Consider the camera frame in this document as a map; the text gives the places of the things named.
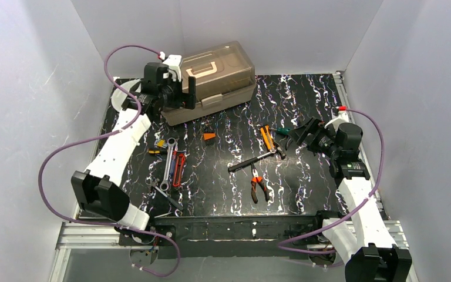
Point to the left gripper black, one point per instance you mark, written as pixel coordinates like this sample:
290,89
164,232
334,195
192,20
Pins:
177,92

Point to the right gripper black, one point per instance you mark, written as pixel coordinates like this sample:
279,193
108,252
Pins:
310,134

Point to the black handled hammer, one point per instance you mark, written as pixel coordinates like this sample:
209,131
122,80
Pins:
277,150

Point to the beige plastic tool box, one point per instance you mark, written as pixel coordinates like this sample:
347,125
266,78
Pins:
225,77

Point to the steel combination wrench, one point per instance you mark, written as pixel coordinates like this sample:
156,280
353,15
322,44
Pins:
171,149

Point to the yellow black hex key set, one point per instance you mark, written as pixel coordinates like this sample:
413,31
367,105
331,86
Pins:
160,148

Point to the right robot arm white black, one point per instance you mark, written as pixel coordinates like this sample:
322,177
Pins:
361,238

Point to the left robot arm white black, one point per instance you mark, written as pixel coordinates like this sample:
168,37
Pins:
97,189

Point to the orange yellow utility knife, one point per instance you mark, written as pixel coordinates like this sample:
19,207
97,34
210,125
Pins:
267,138

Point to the orange hex key set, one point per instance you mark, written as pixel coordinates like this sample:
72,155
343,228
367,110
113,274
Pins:
209,138

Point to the red utility knife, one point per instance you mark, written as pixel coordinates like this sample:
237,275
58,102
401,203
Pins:
178,169

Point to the orange black pliers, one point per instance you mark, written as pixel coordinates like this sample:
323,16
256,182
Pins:
257,181

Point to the white filament spool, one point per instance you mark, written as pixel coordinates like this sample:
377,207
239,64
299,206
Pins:
118,96

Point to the green handled screwdriver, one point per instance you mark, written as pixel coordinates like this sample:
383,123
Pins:
281,131

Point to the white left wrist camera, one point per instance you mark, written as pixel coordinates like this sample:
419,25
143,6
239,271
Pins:
174,63

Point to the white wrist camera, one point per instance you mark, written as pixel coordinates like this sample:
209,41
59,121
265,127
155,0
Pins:
174,63
336,116

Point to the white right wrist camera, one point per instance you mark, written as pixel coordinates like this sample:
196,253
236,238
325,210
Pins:
336,116

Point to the blue handled tool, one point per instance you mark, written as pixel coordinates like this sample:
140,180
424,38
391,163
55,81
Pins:
172,165

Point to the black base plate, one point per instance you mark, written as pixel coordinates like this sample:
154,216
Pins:
279,227

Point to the aluminium frame rail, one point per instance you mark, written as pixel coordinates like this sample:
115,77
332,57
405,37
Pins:
85,235

